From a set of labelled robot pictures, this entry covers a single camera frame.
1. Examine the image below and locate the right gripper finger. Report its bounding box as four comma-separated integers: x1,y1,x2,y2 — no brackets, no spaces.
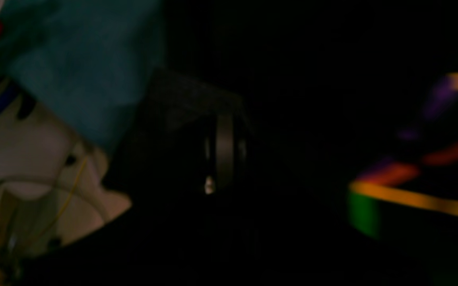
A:
204,114,248,195

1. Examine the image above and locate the blue table cloth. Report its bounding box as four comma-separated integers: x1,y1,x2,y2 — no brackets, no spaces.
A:
0,0,165,153

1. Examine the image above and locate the black T-shirt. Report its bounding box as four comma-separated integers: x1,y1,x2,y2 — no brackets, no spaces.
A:
22,0,458,286

